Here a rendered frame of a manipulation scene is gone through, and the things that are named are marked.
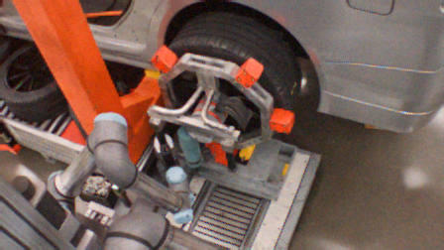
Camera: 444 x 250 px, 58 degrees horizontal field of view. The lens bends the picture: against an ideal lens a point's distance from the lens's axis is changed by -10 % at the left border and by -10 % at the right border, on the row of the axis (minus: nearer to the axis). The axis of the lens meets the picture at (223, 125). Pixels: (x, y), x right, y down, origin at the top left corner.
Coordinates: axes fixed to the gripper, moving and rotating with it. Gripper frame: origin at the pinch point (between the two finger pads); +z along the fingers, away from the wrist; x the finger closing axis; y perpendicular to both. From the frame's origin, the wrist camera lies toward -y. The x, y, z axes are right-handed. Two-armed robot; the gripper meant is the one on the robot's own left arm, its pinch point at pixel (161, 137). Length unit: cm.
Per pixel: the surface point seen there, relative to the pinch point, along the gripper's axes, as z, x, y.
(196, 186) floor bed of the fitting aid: 15, 9, 75
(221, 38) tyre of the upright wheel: 10, 38, -35
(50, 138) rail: 67, -68, 44
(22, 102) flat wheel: 97, -81, 33
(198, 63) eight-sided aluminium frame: 5.7, 25.1, -28.9
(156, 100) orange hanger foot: 36.2, 4.2, 15.1
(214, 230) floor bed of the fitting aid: -16, 8, 80
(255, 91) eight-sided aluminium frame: -8.8, 43.2, -16.7
